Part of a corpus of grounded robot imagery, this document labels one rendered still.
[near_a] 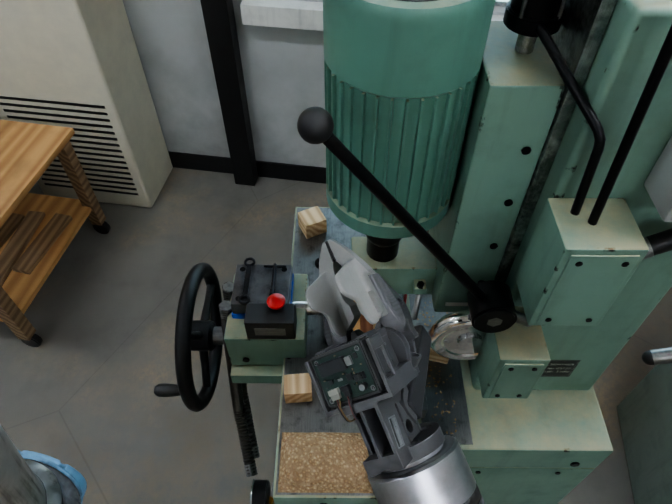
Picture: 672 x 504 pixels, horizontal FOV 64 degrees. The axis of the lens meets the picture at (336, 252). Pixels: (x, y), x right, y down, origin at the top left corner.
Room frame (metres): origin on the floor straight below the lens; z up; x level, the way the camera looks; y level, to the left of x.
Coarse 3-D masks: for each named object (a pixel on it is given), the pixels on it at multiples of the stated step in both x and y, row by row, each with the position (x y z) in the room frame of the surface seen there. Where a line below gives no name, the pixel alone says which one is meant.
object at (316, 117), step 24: (312, 120) 0.41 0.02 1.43; (336, 144) 0.42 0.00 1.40; (360, 168) 0.42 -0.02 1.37; (384, 192) 0.42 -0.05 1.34; (408, 216) 0.42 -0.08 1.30; (432, 240) 0.42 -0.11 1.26; (456, 264) 0.42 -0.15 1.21; (480, 288) 0.42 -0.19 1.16; (504, 288) 0.43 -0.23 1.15; (480, 312) 0.40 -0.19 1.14; (504, 312) 0.40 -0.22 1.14
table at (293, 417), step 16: (304, 208) 0.83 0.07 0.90; (320, 208) 0.83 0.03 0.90; (336, 224) 0.78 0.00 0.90; (304, 240) 0.74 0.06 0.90; (320, 240) 0.74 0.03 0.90; (336, 240) 0.74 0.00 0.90; (304, 256) 0.69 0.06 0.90; (304, 272) 0.65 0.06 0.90; (320, 320) 0.54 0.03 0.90; (320, 336) 0.51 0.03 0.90; (240, 368) 0.46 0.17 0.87; (256, 368) 0.46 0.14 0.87; (272, 368) 0.46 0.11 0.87; (288, 368) 0.44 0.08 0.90; (304, 368) 0.44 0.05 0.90; (288, 416) 0.36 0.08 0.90; (304, 416) 0.36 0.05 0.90; (320, 416) 0.36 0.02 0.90; (336, 416) 0.36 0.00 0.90; (352, 416) 0.36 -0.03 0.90; (336, 432) 0.33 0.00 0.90; (352, 432) 0.33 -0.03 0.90; (288, 496) 0.24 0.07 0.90; (304, 496) 0.24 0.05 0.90; (320, 496) 0.24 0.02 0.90; (336, 496) 0.24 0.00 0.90; (352, 496) 0.24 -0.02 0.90; (368, 496) 0.24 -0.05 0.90
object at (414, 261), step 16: (352, 240) 0.59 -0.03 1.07; (400, 240) 0.59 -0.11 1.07; (416, 240) 0.59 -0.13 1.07; (368, 256) 0.55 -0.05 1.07; (400, 256) 0.55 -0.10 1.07; (416, 256) 0.55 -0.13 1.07; (432, 256) 0.55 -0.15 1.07; (384, 272) 0.53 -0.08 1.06; (400, 272) 0.53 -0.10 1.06; (416, 272) 0.53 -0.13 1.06; (432, 272) 0.53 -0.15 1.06; (400, 288) 0.53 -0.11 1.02; (432, 288) 0.53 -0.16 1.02
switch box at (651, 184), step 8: (664, 152) 0.44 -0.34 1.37; (664, 160) 0.44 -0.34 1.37; (656, 168) 0.44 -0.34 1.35; (664, 168) 0.43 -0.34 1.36; (648, 176) 0.45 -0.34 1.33; (656, 176) 0.43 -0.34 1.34; (664, 176) 0.42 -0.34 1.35; (648, 184) 0.44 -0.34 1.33; (656, 184) 0.43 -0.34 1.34; (664, 184) 0.42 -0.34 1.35; (648, 192) 0.43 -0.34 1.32; (656, 192) 0.42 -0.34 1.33; (664, 192) 0.41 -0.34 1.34; (656, 200) 0.42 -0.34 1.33; (664, 200) 0.40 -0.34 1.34; (656, 208) 0.41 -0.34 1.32; (664, 208) 0.40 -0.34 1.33; (664, 216) 0.39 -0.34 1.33
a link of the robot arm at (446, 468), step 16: (448, 448) 0.17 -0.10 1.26; (416, 464) 0.16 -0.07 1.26; (432, 464) 0.16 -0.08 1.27; (448, 464) 0.16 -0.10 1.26; (464, 464) 0.16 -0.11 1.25; (384, 480) 0.15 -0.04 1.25; (400, 480) 0.15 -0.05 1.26; (416, 480) 0.15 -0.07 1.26; (432, 480) 0.15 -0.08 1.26; (448, 480) 0.15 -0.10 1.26; (464, 480) 0.15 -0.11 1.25; (384, 496) 0.14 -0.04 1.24; (400, 496) 0.14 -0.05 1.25; (416, 496) 0.14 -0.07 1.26; (432, 496) 0.14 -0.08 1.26; (448, 496) 0.14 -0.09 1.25; (464, 496) 0.14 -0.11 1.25
